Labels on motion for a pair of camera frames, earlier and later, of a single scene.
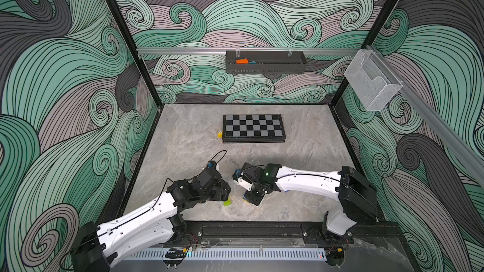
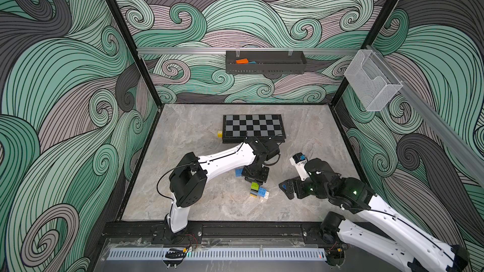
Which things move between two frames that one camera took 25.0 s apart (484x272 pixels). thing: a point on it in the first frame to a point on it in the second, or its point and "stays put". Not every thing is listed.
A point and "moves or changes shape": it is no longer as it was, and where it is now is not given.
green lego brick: x=227 y=203 moves or changes shape
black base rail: x=314 y=235 stays put
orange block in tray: x=242 y=61 stays put
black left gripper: x=218 y=195 to x=260 y=181
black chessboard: x=253 y=128 stays put
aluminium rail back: x=246 y=50 stays put
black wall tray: x=266 y=62 stays put
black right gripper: x=256 y=198 to x=300 y=190
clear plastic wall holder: x=373 y=82 stays put
